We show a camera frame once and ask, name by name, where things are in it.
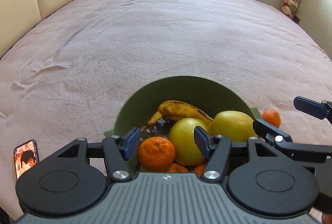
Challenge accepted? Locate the pink bed blanket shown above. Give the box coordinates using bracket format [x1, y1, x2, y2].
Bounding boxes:
[1, 0, 331, 219]

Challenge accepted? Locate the mandarin orange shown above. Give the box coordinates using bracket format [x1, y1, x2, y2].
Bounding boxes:
[262, 109, 281, 128]
[192, 162, 207, 177]
[168, 163, 188, 173]
[137, 136, 176, 172]

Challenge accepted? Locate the mandarin orange in bowl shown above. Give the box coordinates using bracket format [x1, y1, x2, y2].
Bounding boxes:
[192, 162, 207, 177]

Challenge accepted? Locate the smartphone with video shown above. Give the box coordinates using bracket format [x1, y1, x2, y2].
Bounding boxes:
[13, 139, 39, 179]

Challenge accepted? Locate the green pear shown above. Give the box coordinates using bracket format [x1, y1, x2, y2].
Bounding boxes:
[168, 118, 207, 166]

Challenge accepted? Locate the green colander bowl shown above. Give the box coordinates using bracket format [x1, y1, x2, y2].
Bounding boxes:
[103, 75, 263, 176]

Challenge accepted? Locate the yellow-green pear with stem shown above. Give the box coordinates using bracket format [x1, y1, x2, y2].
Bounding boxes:
[208, 111, 258, 142]

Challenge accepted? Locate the brown spotted banana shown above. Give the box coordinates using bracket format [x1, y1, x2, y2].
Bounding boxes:
[141, 100, 213, 131]

